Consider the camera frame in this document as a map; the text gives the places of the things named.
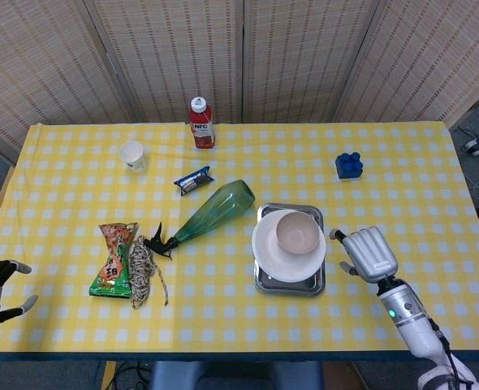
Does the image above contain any white paper cup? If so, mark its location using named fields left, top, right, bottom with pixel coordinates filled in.
left=119, top=140, right=149, bottom=172

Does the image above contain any woven folding screen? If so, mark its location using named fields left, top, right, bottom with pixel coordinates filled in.
left=0, top=0, right=479, bottom=163

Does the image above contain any blue cookie packet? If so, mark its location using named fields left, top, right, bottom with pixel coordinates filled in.
left=173, top=164, right=215, bottom=196

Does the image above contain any blue chair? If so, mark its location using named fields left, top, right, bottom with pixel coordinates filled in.
left=149, top=360, right=325, bottom=390

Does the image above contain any white round plate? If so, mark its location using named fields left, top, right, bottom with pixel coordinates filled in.
left=252, top=209, right=327, bottom=284

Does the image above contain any orange green snack bag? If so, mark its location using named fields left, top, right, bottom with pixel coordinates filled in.
left=88, top=221, right=140, bottom=301

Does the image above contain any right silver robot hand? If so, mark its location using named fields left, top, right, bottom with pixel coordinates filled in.
left=329, top=226, right=399, bottom=284

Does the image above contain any yellow checkered tablecloth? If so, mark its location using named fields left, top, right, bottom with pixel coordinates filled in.
left=0, top=120, right=479, bottom=355

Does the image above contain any green glass spray bottle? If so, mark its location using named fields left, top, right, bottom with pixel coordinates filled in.
left=144, top=180, right=256, bottom=260

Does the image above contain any steel rectangular tray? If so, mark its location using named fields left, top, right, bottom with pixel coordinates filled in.
left=253, top=202, right=326, bottom=297

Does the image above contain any blue toy building block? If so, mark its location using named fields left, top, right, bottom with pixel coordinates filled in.
left=334, top=151, right=365, bottom=180

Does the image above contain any beige bowl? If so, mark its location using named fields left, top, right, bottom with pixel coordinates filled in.
left=274, top=213, right=321, bottom=254

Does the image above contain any red NFC juice bottle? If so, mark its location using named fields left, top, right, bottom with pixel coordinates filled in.
left=188, top=97, right=217, bottom=150

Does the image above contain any braided rope bundle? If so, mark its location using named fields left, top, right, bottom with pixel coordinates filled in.
left=128, top=235, right=170, bottom=310

